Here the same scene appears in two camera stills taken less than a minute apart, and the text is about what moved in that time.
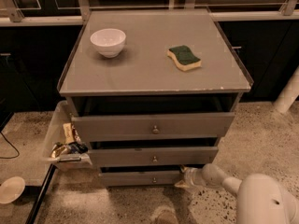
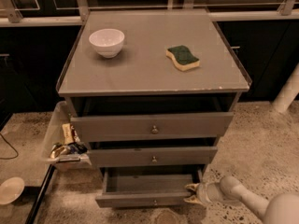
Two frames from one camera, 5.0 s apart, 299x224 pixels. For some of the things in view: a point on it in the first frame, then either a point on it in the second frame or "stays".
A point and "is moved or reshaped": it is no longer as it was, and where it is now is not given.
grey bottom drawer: [140, 178] is moved or reshaped
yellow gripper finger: [184, 169] → [192, 187]
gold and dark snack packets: [71, 147] stays
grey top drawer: [142, 126] stays
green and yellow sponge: [184, 58] stays
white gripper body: [192, 175] → [203, 193]
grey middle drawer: [151, 156] stays
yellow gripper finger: [181, 184] → [192, 199]
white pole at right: [289, 93] stays
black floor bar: [36, 205] stays
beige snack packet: [69, 136] stays
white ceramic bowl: [109, 42] stays
